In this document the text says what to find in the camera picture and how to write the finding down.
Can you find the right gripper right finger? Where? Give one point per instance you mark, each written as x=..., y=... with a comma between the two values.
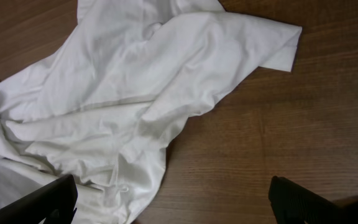
x=294, y=204

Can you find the white t-shirt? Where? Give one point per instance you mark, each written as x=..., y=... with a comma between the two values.
x=106, y=105

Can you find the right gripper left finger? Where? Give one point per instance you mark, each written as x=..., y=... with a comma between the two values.
x=52, y=203

